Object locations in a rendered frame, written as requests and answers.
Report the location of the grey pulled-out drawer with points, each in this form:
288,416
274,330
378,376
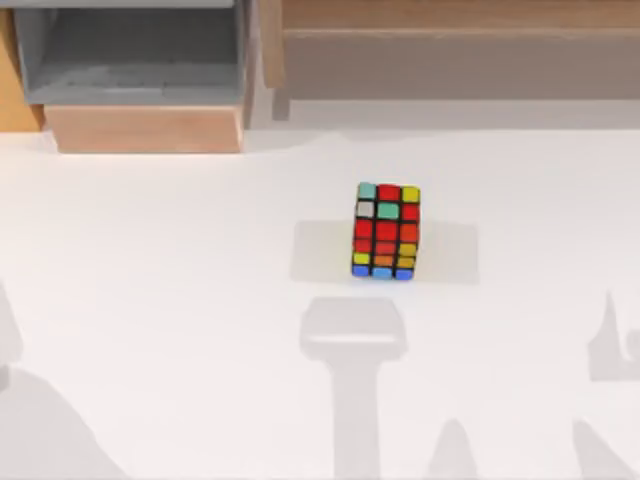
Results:
135,50

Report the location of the multicoloured puzzle cube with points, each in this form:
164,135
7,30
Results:
385,231

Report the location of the pale wooden drawer front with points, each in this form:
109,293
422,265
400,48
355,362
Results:
142,128

